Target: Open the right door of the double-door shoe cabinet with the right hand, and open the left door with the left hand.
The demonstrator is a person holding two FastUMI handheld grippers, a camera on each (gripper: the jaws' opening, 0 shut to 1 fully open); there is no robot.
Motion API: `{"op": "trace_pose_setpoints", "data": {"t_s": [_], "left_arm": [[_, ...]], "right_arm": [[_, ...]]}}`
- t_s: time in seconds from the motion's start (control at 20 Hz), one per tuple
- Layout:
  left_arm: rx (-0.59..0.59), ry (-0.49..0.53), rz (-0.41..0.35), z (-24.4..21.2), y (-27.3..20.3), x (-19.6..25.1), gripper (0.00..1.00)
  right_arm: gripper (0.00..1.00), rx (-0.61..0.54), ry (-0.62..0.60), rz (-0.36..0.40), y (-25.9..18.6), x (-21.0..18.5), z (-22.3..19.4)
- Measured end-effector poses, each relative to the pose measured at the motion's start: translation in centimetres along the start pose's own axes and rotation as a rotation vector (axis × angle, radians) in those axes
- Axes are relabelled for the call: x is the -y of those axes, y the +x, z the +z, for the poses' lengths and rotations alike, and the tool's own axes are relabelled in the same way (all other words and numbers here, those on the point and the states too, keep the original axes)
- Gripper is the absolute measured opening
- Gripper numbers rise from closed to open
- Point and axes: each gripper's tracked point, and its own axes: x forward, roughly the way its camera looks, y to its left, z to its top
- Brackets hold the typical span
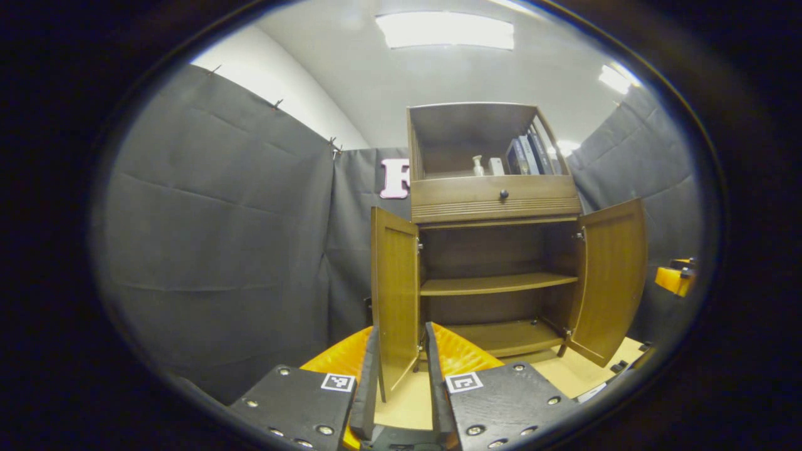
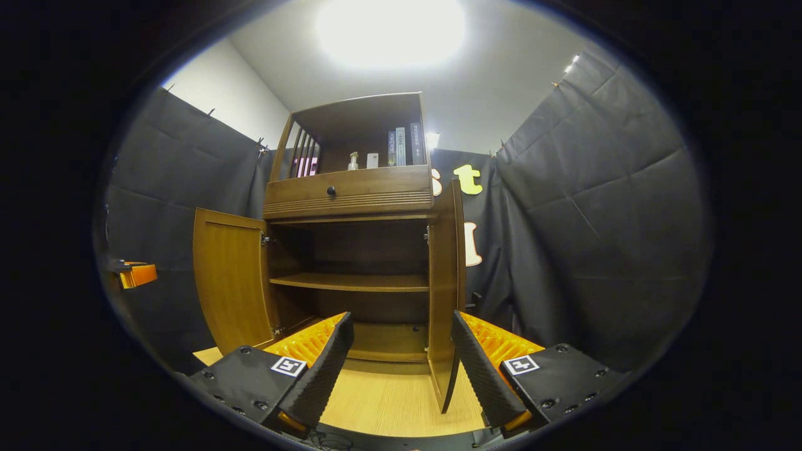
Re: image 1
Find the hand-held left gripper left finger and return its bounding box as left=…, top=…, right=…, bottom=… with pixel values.
left=229, top=324, right=382, bottom=451

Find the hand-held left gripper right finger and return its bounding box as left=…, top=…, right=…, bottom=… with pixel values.
left=425, top=321, right=580, bottom=451

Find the wooden shoe cabinet door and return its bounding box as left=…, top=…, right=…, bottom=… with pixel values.
left=370, top=207, right=422, bottom=403
left=558, top=198, right=648, bottom=368

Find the wooden double-door shoe cabinet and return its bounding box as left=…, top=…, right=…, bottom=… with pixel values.
left=406, top=102, right=583, bottom=364

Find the blue-grey book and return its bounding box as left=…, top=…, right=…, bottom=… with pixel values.
left=506, top=138, right=530, bottom=176
left=528, top=125, right=560, bottom=175
left=519, top=133, right=543, bottom=175

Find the wooden drawer with black knob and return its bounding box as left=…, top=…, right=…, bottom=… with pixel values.
left=410, top=174, right=582, bottom=224

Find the black backdrop cloth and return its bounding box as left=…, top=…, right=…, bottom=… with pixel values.
left=100, top=63, right=702, bottom=405

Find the small ceiling light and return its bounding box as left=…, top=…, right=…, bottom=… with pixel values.
left=598, top=61, right=641, bottom=95

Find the large rectangular ceiling light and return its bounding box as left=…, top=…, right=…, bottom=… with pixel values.
left=376, top=11, right=516, bottom=51

